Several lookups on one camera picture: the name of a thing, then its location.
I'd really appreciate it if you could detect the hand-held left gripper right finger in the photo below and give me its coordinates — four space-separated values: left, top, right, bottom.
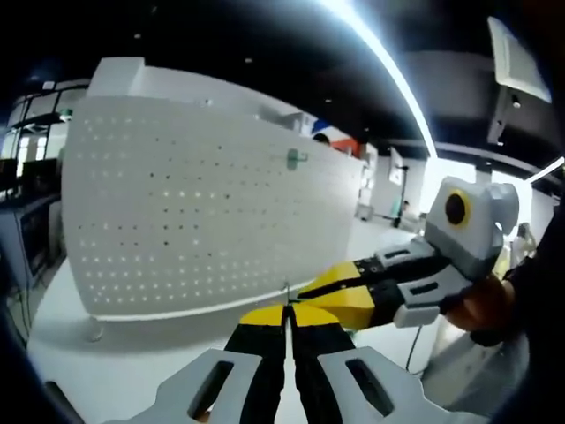
290 304 469 424

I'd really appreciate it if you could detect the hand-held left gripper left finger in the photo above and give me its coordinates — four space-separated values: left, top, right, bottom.
127 304 288 424

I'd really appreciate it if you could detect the white perforated mounting plate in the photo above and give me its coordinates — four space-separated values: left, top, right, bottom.
60 94 368 324

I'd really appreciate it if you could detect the mounting plate round foot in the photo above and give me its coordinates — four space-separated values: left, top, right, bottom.
85 314 106 345

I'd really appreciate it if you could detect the person's right hand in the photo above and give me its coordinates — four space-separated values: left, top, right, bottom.
440 275 518 339

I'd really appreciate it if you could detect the ceiling light strip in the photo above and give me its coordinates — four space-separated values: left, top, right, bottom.
315 0 441 161

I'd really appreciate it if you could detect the white ceiling vent panel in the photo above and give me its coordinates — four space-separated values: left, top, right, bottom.
486 15 554 106

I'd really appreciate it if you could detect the thin dark cable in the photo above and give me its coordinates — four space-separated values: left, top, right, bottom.
404 325 426 373

